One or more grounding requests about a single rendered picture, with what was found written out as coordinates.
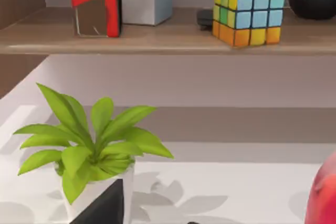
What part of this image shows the small black flat object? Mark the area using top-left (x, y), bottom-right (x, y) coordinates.
top-left (196, 9), bottom-right (214, 30)

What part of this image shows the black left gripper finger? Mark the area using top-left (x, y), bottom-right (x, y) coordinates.
top-left (68, 178), bottom-right (124, 224)

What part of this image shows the red and black cube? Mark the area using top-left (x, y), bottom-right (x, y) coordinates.
top-left (71, 0), bottom-right (123, 38)

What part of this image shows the red round object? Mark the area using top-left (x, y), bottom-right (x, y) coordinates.
top-left (304, 151), bottom-right (336, 224)

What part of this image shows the green plant in white pot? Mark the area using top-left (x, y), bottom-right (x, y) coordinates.
top-left (13, 82), bottom-right (175, 224)

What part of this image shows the wooden shelf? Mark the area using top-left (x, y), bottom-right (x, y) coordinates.
top-left (0, 0), bottom-right (336, 99)

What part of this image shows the colourful puzzle cube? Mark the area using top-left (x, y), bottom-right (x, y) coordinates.
top-left (212, 0), bottom-right (286, 48)

